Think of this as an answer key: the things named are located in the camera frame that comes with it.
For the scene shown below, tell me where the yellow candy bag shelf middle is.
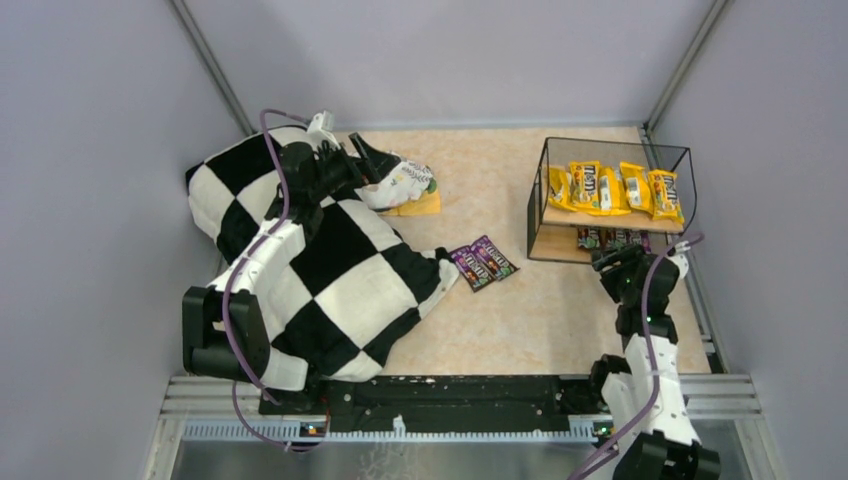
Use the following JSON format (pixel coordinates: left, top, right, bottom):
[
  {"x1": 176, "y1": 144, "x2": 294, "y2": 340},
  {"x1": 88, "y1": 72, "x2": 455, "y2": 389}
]
[{"x1": 619, "y1": 162, "x2": 654, "y2": 214}]

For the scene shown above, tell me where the yellow candy bag shelf left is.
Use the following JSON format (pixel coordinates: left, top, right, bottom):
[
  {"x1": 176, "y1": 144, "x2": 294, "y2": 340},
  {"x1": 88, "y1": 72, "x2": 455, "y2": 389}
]
[{"x1": 598, "y1": 166, "x2": 631, "y2": 216}]

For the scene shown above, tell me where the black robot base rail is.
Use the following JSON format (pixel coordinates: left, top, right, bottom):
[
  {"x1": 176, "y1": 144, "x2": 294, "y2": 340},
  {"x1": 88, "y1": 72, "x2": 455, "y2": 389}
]
[{"x1": 258, "y1": 375, "x2": 610, "y2": 434}]

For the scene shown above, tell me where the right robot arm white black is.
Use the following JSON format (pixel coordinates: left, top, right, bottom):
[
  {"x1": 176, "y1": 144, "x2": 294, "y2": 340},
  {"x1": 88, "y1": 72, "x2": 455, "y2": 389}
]
[{"x1": 585, "y1": 245, "x2": 721, "y2": 479}]

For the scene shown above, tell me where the animal print white cloth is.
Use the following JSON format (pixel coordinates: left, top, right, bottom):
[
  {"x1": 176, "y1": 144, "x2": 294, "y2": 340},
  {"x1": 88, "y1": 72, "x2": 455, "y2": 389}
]
[{"x1": 358, "y1": 158, "x2": 438, "y2": 211}]

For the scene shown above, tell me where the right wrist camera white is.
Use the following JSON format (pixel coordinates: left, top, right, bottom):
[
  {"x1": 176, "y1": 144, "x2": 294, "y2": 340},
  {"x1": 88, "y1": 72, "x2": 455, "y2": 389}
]
[{"x1": 666, "y1": 249, "x2": 690, "y2": 280}]

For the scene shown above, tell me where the yellow m&m bag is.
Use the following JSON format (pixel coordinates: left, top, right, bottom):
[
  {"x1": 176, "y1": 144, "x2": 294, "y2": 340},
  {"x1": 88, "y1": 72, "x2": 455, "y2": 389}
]
[
  {"x1": 569, "y1": 161, "x2": 601, "y2": 214},
  {"x1": 648, "y1": 169, "x2": 685, "y2": 225}
]

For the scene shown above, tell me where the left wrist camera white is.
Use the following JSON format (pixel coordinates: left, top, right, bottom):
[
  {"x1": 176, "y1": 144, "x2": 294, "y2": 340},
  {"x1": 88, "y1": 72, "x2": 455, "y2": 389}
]
[{"x1": 306, "y1": 110, "x2": 341, "y2": 150}]

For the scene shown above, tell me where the yellow candy bag shelf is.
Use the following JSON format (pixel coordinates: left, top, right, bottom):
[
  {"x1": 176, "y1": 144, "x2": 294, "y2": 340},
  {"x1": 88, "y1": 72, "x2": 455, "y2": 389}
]
[
  {"x1": 598, "y1": 166, "x2": 631, "y2": 216},
  {"x1": 619, "y1": 162, "x2": 654, "y2": 214}
]

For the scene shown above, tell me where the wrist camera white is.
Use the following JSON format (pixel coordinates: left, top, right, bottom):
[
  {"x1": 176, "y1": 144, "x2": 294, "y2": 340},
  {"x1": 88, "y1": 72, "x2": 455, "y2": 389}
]
[
  {"x1": 666, "y1": 249, "x2": 690, "y2": 280},
  {"x1": 306, "y1": 110, "x2": 341, "y2": 150}
]

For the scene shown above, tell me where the purple m&m bag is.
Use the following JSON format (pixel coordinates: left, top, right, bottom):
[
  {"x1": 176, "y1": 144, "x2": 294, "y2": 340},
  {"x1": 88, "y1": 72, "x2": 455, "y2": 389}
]
[
  {"x1": 450, "y1": 246, "x2": 495, "y2": 293},
  {"x1": 577, "y1": 227, "x2": 601, "y2": 251},
  {"x1": 470, "y1": 235, "x2": 520, "y2": 281}
]

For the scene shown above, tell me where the yellow candy bag barcode side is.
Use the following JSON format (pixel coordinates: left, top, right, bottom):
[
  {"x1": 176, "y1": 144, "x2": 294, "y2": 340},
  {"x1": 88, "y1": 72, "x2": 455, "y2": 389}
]
[{"x1": 548, "y1": 166, "x2": 577, "y2": 212}]

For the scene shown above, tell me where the yellow m&m bag front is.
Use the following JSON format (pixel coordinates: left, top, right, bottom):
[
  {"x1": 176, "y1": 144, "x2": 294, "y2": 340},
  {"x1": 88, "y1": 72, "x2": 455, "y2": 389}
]
[{"x1": 569, "y1": 161, "x2": 601, "y2": 214}]

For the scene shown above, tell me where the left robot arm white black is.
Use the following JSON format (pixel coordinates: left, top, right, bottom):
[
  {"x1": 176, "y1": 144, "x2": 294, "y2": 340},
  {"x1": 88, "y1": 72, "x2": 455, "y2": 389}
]
[{"x1": 182, "y1": 126, "x2": 404, "y2": 392}]

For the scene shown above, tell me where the black white checkered cloth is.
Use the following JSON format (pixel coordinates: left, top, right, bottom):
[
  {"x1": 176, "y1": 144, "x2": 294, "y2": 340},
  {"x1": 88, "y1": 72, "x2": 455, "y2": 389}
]
[{"x1": 184, "y1": 129, "x2": 461, "y2": 384}]

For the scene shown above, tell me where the yellow cloth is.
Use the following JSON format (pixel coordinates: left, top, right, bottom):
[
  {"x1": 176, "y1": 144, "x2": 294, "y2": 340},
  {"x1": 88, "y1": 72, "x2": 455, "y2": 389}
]
[{"x1": 381, "y1": 190, "x2": 442, "y2": 217}]

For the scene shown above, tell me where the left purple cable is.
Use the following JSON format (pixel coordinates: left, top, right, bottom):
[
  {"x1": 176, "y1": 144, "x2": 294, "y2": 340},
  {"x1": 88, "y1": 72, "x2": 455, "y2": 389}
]
[{"x1": 220, "y1": 107, "x2": 326, "y2": 453}]

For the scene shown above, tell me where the yellow m&m bag on shelf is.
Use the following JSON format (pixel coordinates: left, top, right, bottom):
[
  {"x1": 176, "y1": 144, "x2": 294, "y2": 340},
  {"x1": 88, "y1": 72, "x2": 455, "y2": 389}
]
[{"x1": 648, "y1": 169, "x2": 685, "y2": 225}]

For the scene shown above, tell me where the black wire mesh shelf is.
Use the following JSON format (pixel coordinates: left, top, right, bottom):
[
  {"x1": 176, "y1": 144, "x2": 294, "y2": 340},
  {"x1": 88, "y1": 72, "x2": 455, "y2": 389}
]
[{"x1": 526, "y1": 137, "x2": 691, "y2": 264}]

